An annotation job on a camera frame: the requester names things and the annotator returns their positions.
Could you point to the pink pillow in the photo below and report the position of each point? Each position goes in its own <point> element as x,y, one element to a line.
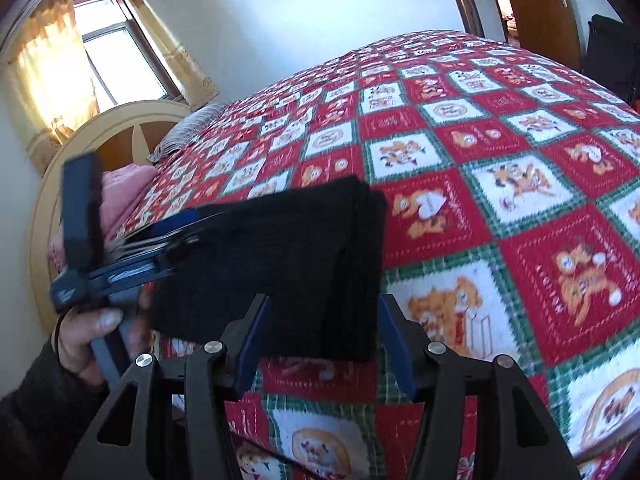
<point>125,190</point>

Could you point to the cream wooden headboard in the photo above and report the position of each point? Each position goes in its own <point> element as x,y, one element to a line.
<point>105,125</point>

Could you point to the yellow curtain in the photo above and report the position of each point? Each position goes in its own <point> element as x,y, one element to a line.
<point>45,75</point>
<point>170,45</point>

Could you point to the person's left hand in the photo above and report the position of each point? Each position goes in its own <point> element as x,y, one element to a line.
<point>80,330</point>

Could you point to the black bag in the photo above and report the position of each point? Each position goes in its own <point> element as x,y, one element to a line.
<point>612,55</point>

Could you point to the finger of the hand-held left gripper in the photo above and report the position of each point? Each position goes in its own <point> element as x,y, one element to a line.
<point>175,257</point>
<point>175,222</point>

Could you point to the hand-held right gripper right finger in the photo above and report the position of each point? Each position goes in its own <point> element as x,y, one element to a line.
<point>397,350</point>

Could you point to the red checkered printed blanket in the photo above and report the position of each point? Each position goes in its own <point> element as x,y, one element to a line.
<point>500,185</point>

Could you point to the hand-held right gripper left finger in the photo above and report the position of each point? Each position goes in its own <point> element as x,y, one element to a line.
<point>250,350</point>

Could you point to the brown wooden door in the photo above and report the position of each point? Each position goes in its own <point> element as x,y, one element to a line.
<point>535,10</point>

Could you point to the black pants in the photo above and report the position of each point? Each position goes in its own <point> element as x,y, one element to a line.
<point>280,260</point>

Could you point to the grey striped pillow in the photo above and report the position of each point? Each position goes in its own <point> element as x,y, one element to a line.
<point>185,130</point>

